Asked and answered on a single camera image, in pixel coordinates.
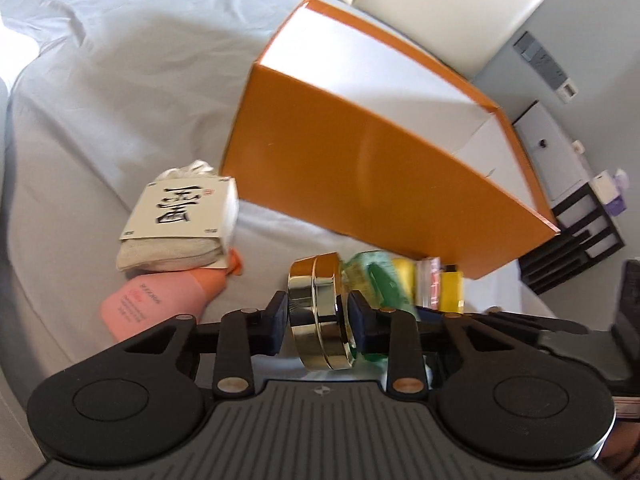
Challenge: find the grey wall switch panel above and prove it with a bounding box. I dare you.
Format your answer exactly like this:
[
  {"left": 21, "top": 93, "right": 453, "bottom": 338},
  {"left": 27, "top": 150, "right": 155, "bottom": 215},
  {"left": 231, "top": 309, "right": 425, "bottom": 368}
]
[{"left": 513, "top": 31, "right": 569, "bottom": 89}]

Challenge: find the black slatted rack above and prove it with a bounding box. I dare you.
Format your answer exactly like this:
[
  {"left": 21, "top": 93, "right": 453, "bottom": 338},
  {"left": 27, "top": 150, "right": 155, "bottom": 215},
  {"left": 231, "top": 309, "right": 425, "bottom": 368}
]
[{"left": 520, "top": 182, "right": 627, "bottom": 296}]

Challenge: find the pink pump bottle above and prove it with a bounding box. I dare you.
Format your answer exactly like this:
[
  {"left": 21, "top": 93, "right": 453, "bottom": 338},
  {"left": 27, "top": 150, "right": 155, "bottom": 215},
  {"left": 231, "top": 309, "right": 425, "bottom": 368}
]
[{"left": 100, "top": 250, "right": 244, "bottom": 344}]

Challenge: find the bed with grey sheet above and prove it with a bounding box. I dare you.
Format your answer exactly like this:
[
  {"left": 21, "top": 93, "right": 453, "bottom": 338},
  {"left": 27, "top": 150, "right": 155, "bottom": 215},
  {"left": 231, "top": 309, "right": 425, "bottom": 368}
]
[{"left": 0, "top": 0, "right": 561, "bottom": 401}]

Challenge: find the person's right forearm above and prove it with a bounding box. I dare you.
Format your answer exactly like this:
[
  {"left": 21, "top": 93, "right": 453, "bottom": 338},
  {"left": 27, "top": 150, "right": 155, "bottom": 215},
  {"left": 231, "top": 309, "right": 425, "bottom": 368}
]
[{"left": 600, "top": 422, "right": 640, "bottom": 480}]

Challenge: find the white nightstand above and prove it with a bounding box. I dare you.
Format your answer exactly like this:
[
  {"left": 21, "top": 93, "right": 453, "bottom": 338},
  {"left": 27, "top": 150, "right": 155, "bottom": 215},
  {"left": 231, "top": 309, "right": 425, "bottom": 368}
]
[{"left": 515, "top": 100, "right": 587, "bottom": 207}]

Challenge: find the white purple tissue box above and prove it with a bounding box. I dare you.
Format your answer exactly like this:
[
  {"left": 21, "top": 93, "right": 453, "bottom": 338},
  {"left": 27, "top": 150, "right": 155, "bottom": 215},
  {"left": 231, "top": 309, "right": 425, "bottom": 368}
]
[{"left": 590, "top": 168, "right": 631, "bottom": 217}]

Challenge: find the folded towel with paper band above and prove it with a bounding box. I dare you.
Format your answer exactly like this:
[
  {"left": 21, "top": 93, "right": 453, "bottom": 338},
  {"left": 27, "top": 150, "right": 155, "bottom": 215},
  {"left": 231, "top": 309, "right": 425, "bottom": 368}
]
[{"left": 116, "top": 160, "right": 240, "bottom": 275}]

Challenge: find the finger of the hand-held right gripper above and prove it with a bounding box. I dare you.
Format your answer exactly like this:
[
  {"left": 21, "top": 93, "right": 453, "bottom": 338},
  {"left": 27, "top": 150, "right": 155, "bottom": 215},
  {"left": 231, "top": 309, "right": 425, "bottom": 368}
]
[{"left": 470, "top": 309, "right": 591, "bottom": 339}]

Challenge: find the orange cardboard box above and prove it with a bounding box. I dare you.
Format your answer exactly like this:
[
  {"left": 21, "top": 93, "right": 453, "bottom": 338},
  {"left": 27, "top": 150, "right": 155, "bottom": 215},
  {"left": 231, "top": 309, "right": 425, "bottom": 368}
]
[{"left": 220, "top": 0, "right": 561, "bottom": 281}]

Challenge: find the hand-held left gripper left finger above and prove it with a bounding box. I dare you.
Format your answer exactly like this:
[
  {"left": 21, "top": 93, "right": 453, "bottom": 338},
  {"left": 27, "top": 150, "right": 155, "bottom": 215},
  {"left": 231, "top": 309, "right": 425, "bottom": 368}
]
[{"left": 122, "top": 290, "right": 291, "bottom": 402}]

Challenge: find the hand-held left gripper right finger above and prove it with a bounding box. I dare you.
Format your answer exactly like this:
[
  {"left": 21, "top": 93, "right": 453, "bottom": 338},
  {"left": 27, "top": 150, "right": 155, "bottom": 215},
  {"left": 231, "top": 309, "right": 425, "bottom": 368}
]
[{"left": 347, "top": 290, "right": 507, "bottom": 404}]

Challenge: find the green bottle with gold cap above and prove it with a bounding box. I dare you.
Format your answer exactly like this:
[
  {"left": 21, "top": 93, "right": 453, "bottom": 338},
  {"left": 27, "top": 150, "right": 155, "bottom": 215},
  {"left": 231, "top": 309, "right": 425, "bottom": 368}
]
[{"left": 287, "top": 250, "right": 422, "bottom": 372}]

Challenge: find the cream padded headboard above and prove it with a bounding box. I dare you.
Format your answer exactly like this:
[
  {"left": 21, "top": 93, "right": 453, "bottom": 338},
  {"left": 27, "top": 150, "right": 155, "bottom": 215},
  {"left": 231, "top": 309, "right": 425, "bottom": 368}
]
[{"left": 250, "top": 0, "right": 559, "bottom": 79}]

